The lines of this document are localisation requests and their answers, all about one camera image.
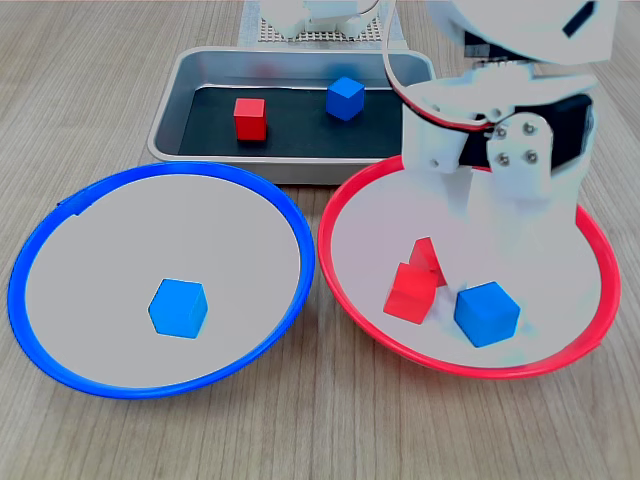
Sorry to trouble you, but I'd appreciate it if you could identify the blue cube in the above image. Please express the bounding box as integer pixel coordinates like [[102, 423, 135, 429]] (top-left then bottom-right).
[[325, 76, 366, 122], [147, 278, 209, 340], [454, 281, 522, 349]]

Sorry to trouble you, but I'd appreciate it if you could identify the red cube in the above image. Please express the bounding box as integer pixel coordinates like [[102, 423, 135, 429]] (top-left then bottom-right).
[[233, 97, 268, 142], [383, 263, 436, 326], [408, 237, 448, 289]]

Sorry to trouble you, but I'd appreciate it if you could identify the red-rimmed white plate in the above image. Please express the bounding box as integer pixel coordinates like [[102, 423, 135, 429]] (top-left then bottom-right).
[[317, 154, 621, 380]]

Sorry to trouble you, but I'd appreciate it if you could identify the black tray mat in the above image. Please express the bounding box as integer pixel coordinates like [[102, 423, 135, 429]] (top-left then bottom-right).
[[177, 85, 407, 157]]

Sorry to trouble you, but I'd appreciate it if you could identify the steel tray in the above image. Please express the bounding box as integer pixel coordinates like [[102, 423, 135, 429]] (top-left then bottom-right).
[[147, 46, 436, 187]]

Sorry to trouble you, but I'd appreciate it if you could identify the blue-rimmed white plate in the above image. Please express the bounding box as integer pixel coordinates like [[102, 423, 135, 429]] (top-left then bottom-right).
[[7, 162, 316, 400]]

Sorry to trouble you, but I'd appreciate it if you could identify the red black white servo cable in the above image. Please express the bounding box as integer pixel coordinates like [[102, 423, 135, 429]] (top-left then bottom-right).
[[367, 0, 501, 134]]

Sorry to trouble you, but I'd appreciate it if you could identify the pale perforated base plate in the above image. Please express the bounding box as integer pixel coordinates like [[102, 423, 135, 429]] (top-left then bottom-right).
[[257, 14, 389, 45]]

